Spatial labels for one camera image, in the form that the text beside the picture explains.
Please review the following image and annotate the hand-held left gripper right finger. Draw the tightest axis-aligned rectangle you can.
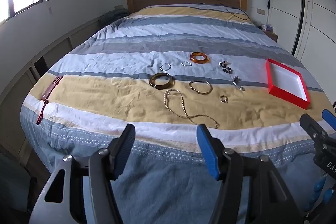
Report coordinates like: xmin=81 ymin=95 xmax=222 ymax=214
xmin=196 ymin=123 xmax=305 ymax=224

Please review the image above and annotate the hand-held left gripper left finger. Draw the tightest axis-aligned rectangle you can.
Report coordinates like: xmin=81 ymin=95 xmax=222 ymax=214
xmin=29 ymin=123 xmax=136 ymax=224

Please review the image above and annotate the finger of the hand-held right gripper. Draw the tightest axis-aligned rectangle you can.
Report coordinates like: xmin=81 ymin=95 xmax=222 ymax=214
xmin=300 ymin=114 xmax=326 ymax=147
xmin=322 ymin=109 xmax=336 ymax=135

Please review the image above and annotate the red jewelry box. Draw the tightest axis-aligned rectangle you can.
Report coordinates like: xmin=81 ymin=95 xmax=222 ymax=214
xmin=266 ymin=58 xmax=311 ymax=110

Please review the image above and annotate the gold chain necklace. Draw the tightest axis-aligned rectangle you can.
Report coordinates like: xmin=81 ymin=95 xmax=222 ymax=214
xmin=163 ymin=90 xmax=220 ymax=129

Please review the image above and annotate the thin gold bangle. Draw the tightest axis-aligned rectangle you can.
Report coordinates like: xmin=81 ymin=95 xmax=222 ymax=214
xmin=189 ymin=80 xmax=212 ymax=95

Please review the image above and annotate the dark brown bangle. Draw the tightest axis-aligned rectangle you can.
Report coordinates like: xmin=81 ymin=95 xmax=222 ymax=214
xmin=149 ymin=72 xmax=173 ymax=90

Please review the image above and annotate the person's right hand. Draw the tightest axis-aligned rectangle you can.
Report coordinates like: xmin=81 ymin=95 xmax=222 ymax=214
xmin=313 ymin=178 xmax=336 ymax=206

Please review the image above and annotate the amber bangle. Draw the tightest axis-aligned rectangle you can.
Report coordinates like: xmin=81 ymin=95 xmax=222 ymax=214
xmin=189 ymin=52 xmax=211 ymax=65

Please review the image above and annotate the wooden nightstand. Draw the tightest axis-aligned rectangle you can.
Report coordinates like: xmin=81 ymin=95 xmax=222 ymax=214
xmin=265 ymin=30 xmax=279 ymax=42

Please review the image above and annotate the white wardrobe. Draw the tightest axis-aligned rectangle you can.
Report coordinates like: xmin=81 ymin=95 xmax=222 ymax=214
xmin=268 ymin=0 xmax=336 ymax=98

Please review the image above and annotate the striped bed blanket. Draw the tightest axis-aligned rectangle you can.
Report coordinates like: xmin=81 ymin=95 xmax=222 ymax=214
xmin=20 ymin=4 xmax=336 ymax=224

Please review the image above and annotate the white low cabinet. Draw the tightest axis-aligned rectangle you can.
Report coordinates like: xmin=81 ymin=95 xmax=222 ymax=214
xmin=0 ymin=14 xmax=105 ymax=161

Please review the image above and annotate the grey-blue crumpled blanket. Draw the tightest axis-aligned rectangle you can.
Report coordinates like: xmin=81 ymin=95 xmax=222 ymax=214
xmin=101 ymin=10 xmax=129 ymax=25

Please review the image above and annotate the red phone case with strap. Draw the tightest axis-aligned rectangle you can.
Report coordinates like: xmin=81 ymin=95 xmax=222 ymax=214
xmin=37 ymin=76 xmax=64 ymax=125

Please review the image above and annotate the black cable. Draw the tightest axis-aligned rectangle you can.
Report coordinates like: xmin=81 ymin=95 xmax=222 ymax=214
xmin=194 ymin=2 xmax=250 ymax=21

